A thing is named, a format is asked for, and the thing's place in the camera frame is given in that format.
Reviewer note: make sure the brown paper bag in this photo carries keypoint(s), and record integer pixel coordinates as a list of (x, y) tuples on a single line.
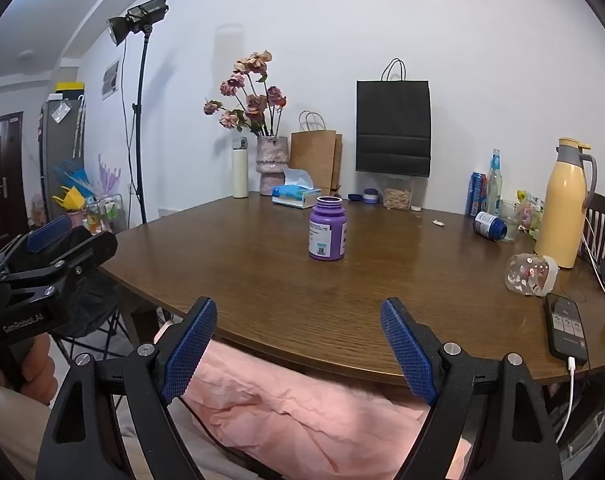
[(315, 157)]

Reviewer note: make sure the blue tissue box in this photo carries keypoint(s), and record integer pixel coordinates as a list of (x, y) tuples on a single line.
[(295, 192)]

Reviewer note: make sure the rack of colourful household items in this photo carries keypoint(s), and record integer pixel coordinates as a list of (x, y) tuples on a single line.
[(90, 195)]

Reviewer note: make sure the colourful snack packet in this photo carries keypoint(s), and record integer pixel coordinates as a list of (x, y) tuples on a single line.
[(528, 210)]

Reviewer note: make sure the pink ceramic vase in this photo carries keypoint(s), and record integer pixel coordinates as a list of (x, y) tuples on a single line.
[(271, 162)]

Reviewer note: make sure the small white blue jar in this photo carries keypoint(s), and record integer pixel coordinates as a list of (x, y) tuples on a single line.
[(370, 195)]

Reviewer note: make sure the person's left forearm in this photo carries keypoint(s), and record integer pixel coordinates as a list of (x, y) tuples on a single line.
[(2, 410)]

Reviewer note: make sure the black studio light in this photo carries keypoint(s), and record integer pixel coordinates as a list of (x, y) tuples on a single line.
[(137, 17)]

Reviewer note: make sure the black folding chair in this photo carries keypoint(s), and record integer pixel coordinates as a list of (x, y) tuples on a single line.
[(92, 305)]

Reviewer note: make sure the dark wooden chair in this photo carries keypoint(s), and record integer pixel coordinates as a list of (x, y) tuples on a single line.
[(602, 225)]

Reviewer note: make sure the yellow thermos jug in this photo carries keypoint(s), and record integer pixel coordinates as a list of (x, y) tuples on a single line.
[(562, 205)]

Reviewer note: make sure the wall picture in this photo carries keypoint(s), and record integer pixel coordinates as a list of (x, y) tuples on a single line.
[(111, 78)]

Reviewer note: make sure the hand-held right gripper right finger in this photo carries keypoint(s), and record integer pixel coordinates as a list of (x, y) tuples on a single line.
[(407, 345)]

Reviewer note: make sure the black paper bag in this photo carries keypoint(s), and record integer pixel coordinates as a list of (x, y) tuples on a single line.
[(392, 125)]

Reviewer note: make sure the dark brown door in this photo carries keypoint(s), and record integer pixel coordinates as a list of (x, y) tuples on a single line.
[(0, 180)]

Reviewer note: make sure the blue drink can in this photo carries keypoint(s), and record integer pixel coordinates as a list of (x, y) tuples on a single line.
[(476, 194)]

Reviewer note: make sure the white thermos bottle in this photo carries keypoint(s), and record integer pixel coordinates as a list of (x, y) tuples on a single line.
[(240, 167)]

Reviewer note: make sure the clear glass bottle blue cap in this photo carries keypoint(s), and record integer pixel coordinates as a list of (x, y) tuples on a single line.
[(493, 185)]

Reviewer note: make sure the dark blue pill bottle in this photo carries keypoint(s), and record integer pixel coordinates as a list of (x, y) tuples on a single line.
[(489, 225)]

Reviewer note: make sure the black smartphone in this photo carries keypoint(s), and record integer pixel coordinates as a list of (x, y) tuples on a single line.
[(565, 327)]

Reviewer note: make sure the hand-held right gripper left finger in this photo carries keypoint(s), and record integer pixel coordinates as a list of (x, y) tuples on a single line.
[(190, 350)]

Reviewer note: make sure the purple plastic bottle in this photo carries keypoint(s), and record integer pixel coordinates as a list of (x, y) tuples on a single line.
[(327, 232)]

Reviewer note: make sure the dried pink flowers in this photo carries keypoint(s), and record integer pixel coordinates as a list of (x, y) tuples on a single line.
[(250, 95)]

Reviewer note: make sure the small clear drinking glass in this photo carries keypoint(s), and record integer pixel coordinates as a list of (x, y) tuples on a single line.
[(508, 214)]

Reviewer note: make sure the person's left hand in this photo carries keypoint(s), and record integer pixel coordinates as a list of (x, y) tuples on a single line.
[(40, 370)]

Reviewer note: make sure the clear jar of nuts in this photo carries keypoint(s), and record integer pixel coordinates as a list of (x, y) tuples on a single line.
[(397, 195)]

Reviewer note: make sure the grey refrigerator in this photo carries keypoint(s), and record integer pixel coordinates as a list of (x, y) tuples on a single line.
[(62, 155)]

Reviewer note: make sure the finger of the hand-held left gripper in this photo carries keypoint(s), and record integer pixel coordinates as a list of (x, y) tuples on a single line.
[(90, 250), (47, 233)]

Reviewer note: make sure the person's pink pants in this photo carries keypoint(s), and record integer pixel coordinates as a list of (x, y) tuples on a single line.
[(307, 410)]

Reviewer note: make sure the yellow box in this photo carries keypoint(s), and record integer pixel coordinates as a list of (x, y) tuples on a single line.
[(67, 89)]

